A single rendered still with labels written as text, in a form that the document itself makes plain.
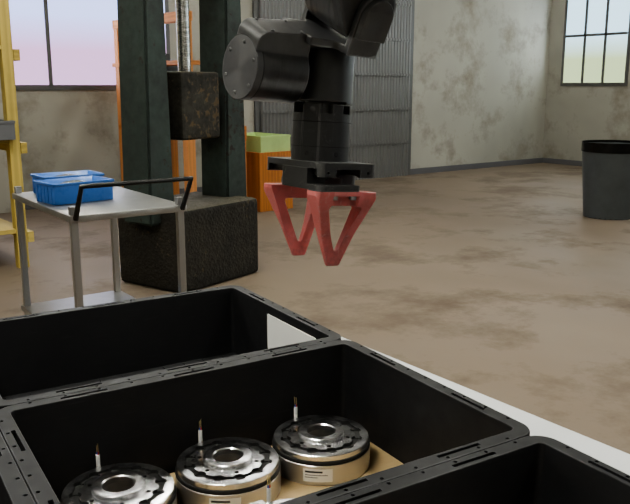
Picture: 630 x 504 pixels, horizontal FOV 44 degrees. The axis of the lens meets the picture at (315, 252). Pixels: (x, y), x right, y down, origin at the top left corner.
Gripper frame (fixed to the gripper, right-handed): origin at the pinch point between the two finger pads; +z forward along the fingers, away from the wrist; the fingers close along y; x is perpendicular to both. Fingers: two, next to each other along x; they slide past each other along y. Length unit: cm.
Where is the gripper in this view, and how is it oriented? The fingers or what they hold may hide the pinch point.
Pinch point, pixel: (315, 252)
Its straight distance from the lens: 77.6
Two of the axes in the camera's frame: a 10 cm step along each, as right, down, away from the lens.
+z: -0.5, 9.9, 1.5
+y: 5.3, 1.6, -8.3
